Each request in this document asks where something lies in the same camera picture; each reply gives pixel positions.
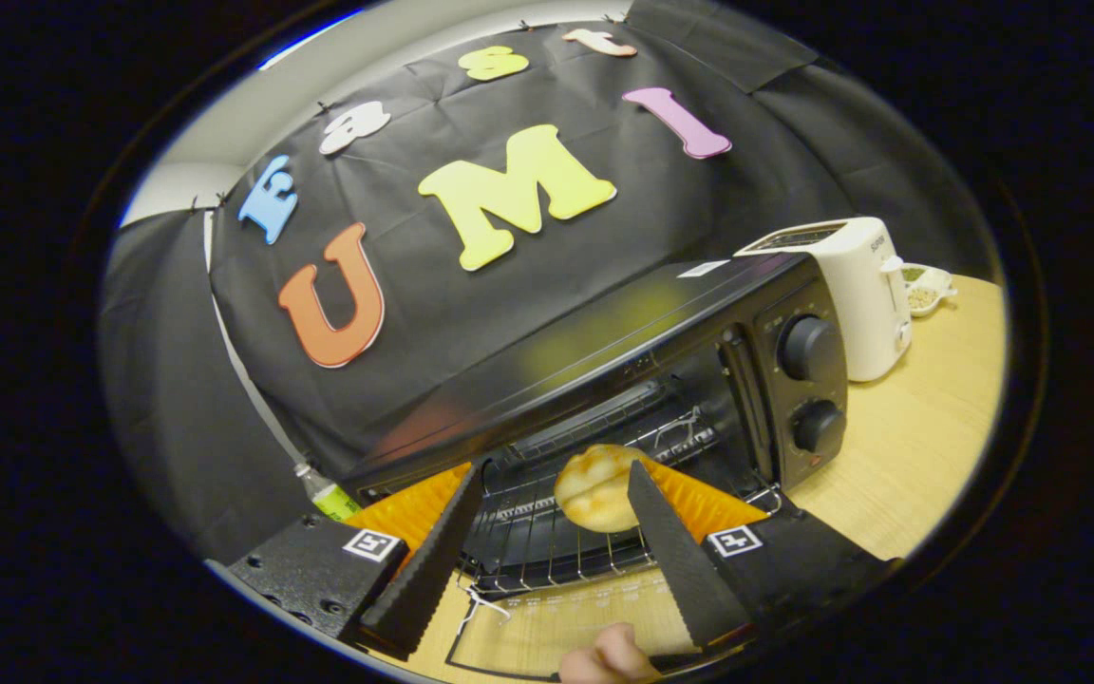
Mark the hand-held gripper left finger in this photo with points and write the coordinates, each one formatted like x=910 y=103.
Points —
x=433 y=570

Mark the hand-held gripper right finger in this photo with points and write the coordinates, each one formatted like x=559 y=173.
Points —
x=689 y=570

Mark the round golden bread bun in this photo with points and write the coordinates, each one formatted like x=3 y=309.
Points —
x=590 y=489

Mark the black toaster oven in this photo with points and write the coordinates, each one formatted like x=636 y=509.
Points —
x=604 y=332

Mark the white pop-up toaster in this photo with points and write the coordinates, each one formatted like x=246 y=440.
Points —
x=860 y=304

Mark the green label drink bottle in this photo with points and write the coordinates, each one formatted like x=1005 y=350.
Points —
x=333 y=499

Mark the white divided snack dish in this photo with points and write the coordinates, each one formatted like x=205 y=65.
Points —
x=922 y=296

